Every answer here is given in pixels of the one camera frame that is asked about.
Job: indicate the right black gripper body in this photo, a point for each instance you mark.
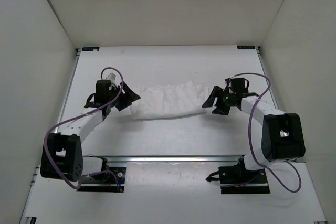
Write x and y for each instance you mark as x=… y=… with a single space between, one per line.
x=228 y=99

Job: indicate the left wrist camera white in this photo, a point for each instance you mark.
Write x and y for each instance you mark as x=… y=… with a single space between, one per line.
x=111 y=77

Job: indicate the right blue corner label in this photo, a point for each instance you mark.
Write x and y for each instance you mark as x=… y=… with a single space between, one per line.
x=245 y=47

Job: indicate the left blue corner label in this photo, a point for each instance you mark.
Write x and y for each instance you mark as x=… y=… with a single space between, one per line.
x=90 y=49

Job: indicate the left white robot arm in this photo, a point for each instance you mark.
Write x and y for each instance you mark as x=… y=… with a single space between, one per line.
x=62 y=156

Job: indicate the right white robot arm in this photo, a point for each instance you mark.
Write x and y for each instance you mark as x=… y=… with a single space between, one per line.
x=273 y=135

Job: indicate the blue corner label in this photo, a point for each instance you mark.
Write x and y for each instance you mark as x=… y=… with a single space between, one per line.
x=90 y=49
x=245 y=47

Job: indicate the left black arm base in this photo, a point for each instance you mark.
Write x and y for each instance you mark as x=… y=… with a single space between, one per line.
x=107 y=176

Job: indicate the aluminium front rail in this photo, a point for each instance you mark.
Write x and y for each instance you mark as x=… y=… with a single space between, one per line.
x=170 y=158

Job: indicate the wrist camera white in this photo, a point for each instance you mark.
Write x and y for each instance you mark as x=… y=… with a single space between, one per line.
x=111 y=77
x=228 y=82

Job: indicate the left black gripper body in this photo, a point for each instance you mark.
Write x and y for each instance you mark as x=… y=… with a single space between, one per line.
x=115 y=90

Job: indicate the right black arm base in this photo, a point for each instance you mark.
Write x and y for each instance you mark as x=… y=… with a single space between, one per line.
x=237 y=180

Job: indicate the white pleated skirt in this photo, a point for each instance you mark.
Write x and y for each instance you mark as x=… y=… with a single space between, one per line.
x=169 y=101

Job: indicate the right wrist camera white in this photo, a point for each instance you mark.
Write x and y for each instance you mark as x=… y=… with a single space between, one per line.
x=228 y=82

